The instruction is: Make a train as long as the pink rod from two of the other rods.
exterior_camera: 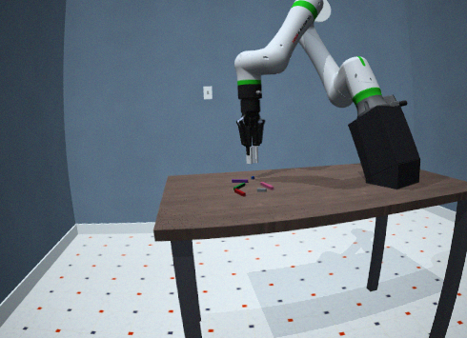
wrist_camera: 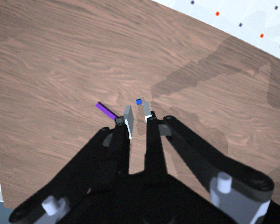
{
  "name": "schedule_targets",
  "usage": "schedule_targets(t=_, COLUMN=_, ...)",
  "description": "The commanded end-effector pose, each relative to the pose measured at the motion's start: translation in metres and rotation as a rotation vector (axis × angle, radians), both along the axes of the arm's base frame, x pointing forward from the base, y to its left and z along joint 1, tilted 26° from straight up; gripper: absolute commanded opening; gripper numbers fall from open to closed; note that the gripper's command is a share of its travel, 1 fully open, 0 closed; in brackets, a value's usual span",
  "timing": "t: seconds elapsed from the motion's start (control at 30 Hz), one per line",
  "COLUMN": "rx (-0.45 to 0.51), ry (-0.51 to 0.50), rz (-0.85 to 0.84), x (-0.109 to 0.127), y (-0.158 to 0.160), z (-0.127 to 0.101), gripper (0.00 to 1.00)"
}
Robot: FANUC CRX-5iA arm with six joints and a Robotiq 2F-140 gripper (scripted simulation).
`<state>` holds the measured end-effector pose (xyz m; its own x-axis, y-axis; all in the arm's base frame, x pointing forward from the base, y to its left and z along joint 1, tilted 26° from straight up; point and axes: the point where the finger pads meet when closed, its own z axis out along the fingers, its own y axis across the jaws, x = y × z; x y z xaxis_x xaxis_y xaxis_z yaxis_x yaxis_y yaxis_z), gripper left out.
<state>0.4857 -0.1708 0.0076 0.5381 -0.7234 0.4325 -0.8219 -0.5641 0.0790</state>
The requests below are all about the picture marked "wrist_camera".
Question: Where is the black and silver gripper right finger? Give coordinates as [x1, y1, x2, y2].
[141, 101, 275, 224]

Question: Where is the purple rod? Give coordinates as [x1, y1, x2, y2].
[96, 102, 118, 120]

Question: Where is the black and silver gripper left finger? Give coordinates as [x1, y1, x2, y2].
[9, 105, 134, 224]

